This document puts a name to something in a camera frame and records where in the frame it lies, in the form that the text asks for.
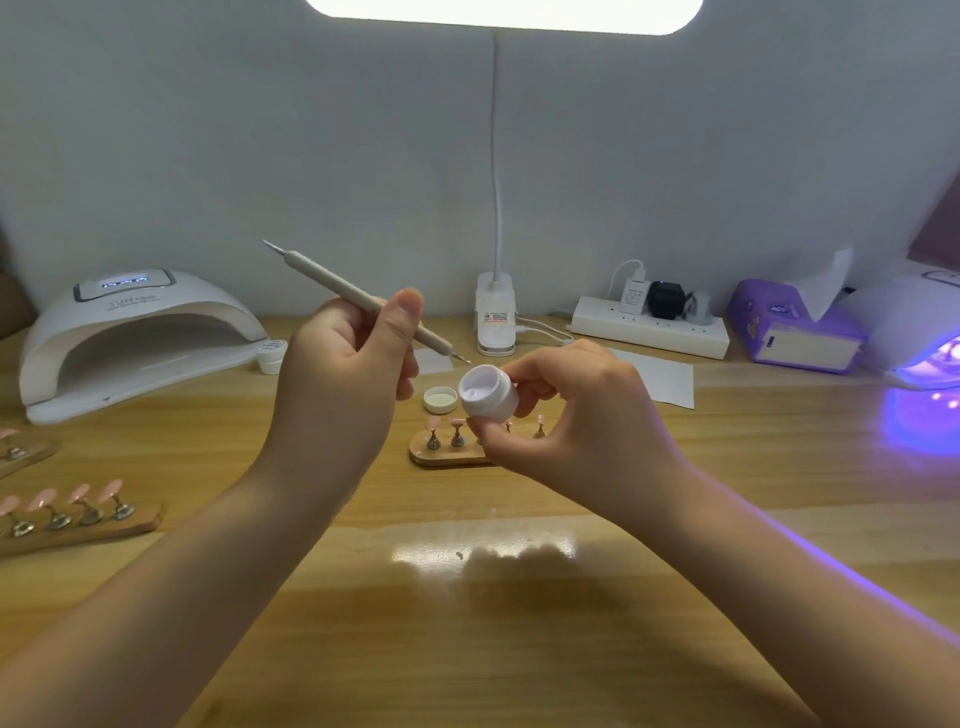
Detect black plug adapter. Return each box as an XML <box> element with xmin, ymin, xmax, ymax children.
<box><xmin>645</xmin><ymin>280</ymin><xmax>689</xmax><ymax>321</ymax></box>

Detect white power strip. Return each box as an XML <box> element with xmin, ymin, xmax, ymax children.
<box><xmin>570</xmin><ymin>294</ymin><xmax>732</xmax><ymax>362</ymax></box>

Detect wooden nail holder strip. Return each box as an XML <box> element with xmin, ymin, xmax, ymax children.
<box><xmin>408</xmin><ymin>408</ymin><xmax>560</xmax><ymax>470</ymax></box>

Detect white nail lamp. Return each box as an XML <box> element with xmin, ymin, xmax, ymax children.
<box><xmin>18</xmin><ymin>268</ymin><xmax>272</xmax><ymax>426</ymax></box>
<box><xmin>843</xmin><ymin>267</ymin><xmax>960</xmax><ymax>392</ymax></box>

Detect person's right hand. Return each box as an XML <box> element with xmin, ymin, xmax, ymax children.
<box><xmin>466</xmin><ymin>339</ymin><xmax>699</xmax><ymax>534</ymax></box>

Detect white gel jar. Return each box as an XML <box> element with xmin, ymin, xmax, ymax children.
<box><xmin>459</xmin><ymin>363</ymin><xmax>521</xmax><ymax>422</ymax></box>

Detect white paper sheet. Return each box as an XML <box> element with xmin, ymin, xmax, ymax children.
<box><xmin>607</xmin><ymin>348</ymin><xmax>698</xmax><ymax>410</ymax></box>

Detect brown wooden board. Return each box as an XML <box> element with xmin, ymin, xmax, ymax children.
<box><xmin>906</xmin><ymin>165</ymin><xmax>960</xmax><ymax>275</ymax></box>

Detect person's right forearm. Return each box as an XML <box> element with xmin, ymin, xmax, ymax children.
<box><xmin>648</xmin><ymin>477</ymin><xmax>960</xmax><ymax>728</ymax></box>

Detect purple tissue box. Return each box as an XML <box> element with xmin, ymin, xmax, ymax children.
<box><xmin>729</xmin><ymin>279</ymin><xmax>866</xmax><ymax>375</ymax></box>

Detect white tissue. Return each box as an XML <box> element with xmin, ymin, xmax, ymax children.
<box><xmin>795</xmin><ymin>246</ymin><xmax>855</xmax><ymax>323</ymax></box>

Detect wooden stands with pink nails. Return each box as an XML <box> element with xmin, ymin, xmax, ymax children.
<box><xmin>0</xmin><ymin>424</ymin><xmax>165</xmax><ymax>557</ymax></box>

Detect white charger plug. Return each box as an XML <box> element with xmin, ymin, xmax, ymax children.
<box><xmin>618</xmin><ymin>273</ymin><xmax>653</xmax><ymax>315</ymax></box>

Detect brown cardboard box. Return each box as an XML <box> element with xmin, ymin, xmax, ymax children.
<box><xmin>0</xmin><ymin>262</ymin><xmax>38</xmax><ymax>339</ymax></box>

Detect grey dotting pen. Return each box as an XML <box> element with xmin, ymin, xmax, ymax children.
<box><xmin>262</xmin><ymin>240</ymin><xmax>470</xmax><ymax>363</ymax></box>

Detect white desk lamp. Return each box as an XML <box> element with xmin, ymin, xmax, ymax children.
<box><xmin>304</xmin><ymin>0</ymin><xmax>707</xmax><ymax>356</ymax></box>

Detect person's left forearm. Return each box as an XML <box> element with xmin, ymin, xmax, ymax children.
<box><xmin>0</xmin><ymin>457</ymin><xmax>347</xmax><ymax>728</ymax></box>

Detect person's left hand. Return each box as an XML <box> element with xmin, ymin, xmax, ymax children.
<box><xmin>252</xmin><ymin>288</ymin><xmax>428</xmax><ymax>512</ymax></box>

